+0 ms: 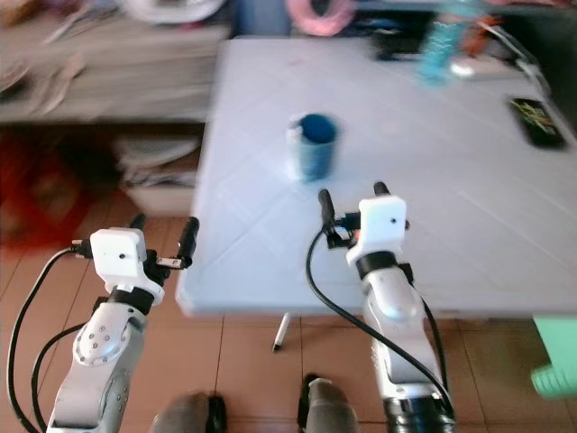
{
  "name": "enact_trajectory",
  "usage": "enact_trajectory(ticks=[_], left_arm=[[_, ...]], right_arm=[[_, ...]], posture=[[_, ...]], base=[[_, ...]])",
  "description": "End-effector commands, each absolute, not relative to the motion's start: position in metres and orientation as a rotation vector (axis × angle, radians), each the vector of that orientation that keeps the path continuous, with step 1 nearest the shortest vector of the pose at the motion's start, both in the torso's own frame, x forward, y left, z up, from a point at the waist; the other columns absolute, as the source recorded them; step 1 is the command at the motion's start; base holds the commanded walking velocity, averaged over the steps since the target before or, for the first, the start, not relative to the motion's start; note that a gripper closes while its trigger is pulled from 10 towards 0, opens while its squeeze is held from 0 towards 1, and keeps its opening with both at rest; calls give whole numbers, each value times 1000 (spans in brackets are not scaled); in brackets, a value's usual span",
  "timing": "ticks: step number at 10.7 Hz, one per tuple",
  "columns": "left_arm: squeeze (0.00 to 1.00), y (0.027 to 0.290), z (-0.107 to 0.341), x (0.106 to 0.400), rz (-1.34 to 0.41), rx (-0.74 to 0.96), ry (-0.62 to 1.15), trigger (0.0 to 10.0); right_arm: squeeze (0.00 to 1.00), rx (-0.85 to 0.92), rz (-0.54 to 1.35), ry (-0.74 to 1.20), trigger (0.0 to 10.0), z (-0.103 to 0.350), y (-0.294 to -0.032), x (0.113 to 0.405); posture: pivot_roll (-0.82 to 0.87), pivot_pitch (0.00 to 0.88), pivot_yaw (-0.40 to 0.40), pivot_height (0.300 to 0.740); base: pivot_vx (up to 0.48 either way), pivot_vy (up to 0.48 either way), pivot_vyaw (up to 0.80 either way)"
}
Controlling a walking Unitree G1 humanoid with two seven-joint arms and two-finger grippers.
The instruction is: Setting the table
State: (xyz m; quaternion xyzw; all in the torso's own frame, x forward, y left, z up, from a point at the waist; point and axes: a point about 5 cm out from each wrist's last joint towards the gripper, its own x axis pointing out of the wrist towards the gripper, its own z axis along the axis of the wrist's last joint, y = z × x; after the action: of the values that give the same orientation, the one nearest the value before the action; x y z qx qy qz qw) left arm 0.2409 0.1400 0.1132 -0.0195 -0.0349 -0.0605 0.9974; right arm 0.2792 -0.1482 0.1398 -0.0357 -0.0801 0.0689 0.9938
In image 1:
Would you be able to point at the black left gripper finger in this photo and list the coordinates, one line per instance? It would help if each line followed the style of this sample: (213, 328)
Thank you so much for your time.
(138, 222)
(189, 239)

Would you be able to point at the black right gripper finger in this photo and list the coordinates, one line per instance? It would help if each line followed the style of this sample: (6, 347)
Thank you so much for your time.
(380, 188)
(326, 206)

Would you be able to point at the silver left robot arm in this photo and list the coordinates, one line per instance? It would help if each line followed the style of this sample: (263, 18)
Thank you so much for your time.
(104, 347)

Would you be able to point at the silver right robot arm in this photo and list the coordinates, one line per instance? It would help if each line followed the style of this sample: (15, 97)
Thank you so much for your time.
(392, 302)

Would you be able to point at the dark blue cup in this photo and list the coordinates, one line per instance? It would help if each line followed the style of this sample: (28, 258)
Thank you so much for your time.
(315, 158)

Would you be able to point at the white stack of cloths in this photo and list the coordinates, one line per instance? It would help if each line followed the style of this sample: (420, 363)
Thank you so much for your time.
(158, 167)

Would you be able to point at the metal table leg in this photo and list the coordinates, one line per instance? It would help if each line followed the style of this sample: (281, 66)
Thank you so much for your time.
(281, 334)

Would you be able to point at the red plastic crate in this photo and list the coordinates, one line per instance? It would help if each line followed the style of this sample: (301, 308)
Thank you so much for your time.
(22, 185)

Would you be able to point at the black box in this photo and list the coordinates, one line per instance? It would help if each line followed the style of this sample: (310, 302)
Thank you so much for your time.
(398, 45)

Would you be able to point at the grey wooden bench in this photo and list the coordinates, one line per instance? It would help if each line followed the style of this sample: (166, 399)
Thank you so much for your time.
(144, 77)

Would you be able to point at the small white object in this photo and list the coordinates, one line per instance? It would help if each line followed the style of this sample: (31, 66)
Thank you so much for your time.
(471, 67)

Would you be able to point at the grey left robot foot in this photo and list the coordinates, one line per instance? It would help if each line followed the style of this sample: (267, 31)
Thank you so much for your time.
(185, 415)

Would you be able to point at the grey robot foot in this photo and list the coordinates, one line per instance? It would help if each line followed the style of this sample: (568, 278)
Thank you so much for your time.
(329, 408)
(185, 415)

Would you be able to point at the teal plastic water bottle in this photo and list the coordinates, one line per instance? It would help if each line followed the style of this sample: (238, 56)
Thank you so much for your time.
(444, 45)

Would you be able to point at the metal spoon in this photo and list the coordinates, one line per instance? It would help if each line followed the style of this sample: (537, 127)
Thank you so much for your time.
(68, 78)

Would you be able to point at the black flat phone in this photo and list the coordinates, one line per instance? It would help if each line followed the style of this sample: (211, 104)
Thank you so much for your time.
(539, 122)

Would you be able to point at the grey right robot foot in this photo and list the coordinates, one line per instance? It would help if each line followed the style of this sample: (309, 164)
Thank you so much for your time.
(329, 408)

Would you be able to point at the pink round bowl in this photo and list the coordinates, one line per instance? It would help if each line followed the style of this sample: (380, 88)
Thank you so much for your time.
(305, 20)

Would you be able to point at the patterned small plate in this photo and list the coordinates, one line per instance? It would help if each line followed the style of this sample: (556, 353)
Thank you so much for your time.
(11, 75)

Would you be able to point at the white round plate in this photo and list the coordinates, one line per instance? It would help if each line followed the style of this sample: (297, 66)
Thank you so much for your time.
(171, 11)

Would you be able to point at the green plastic stool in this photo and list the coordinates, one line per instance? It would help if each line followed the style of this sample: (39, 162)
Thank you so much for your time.
(555, 356)

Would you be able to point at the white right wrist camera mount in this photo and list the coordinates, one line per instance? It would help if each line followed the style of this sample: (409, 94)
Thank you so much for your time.
(383, 221)

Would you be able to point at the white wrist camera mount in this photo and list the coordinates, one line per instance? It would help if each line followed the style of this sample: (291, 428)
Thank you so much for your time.
(383, 221)
(117, 257)

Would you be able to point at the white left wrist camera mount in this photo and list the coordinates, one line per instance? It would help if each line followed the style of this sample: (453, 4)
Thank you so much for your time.
(117, 257)

